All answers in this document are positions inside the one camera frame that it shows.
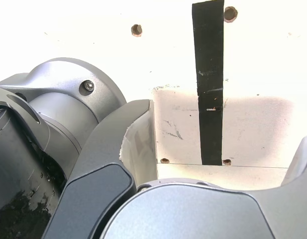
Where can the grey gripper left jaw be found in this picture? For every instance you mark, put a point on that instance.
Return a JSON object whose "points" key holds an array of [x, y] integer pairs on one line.
{"points": [[93, 199]]}

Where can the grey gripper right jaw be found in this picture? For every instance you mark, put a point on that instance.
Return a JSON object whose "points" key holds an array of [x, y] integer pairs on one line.
{"points": [[205, 214]]}

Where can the black tape strip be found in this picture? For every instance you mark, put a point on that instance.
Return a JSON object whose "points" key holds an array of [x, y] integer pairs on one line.
{"points": [[209, 74]]}

